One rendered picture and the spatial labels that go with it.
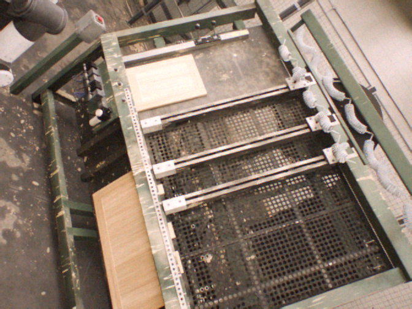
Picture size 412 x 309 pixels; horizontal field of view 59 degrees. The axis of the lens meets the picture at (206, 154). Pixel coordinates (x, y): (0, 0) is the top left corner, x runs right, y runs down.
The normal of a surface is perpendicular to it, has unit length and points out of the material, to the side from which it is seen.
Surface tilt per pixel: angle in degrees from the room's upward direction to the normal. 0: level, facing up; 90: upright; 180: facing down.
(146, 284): 90
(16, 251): 0
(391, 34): 90
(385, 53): 90
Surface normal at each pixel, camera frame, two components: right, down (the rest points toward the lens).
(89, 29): 0.30, 0.84
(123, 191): -0.50, -0.26
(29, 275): 0.81, -0.47
